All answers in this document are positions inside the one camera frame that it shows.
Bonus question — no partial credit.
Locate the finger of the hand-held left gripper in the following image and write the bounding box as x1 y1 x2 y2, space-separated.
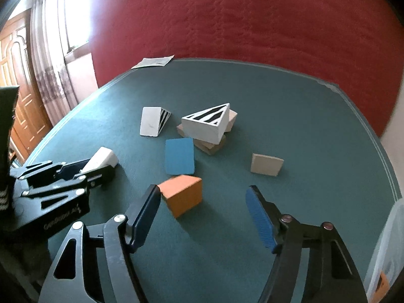
20 165 116 198
9 160 90 184

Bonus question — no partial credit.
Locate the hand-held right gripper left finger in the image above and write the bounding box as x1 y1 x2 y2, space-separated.
38 184 162 303

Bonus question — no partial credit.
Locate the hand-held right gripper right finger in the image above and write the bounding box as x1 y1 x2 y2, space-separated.
245 185 368 303

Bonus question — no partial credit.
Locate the plain white wedge block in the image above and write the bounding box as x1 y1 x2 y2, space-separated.
79 147 119 174

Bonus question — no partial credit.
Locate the orange cube block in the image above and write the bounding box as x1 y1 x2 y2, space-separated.
157 175 203 218

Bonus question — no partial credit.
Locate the blue block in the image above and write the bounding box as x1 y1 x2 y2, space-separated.
165 138 195 175

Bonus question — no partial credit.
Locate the small striped white wedge block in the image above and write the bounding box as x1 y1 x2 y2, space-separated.
140 106 173 138

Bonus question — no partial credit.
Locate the large striped triangle block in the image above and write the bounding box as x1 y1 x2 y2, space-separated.
181 103 231 144

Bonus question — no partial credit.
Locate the clear plastic container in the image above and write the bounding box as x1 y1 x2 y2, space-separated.
363 200 404 303

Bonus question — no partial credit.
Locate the beige square block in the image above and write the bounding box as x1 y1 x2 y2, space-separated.
251 153 285 177

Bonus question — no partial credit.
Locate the brown beige wooden block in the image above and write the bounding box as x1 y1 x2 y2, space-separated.
177 124 227 156

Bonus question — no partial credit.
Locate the wooden door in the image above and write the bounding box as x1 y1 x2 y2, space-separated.
0 9 53 165

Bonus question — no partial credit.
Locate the light beige wooden block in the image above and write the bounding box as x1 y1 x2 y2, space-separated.
225 110 238 133

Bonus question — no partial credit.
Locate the patterned curtain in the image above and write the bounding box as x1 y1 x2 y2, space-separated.
30 0 95 127

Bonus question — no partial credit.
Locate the white paper sheet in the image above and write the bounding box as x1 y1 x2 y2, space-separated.
131 55 175 69

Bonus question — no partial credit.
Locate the red quilted blanket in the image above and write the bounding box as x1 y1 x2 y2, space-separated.
90 0 404 136

